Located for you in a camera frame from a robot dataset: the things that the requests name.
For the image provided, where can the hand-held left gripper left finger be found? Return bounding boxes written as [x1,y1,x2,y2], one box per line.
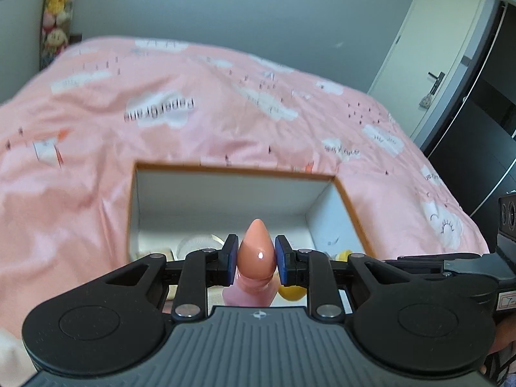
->
[96,233,240,323]

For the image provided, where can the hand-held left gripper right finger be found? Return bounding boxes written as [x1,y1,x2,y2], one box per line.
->
[274,234,408,323]

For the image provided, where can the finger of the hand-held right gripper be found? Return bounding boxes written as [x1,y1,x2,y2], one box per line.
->
[381,252,485,273]

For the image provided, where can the pink bottle with orange cap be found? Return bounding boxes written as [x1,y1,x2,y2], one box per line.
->
[223,218,282,308]

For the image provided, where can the orange cardboard box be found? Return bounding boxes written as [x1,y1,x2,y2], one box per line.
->
[128,161,378,308]

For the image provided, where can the person's right forearm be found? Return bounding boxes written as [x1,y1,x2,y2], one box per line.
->
[480,322,516,383]

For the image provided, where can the dark wardrobe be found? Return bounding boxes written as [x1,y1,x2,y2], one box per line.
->
[415,0,516,251]

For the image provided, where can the pink cloud-print blanket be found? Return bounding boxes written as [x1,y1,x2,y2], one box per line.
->
[0,35,491,387]

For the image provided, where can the white door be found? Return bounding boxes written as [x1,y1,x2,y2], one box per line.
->
[367,0,491,138]

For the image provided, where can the clear tube of plush toys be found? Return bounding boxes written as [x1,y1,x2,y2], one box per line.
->
[38,0,82,72]

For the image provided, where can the black door handle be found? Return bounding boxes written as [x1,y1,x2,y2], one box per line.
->
[428,70,446,94]

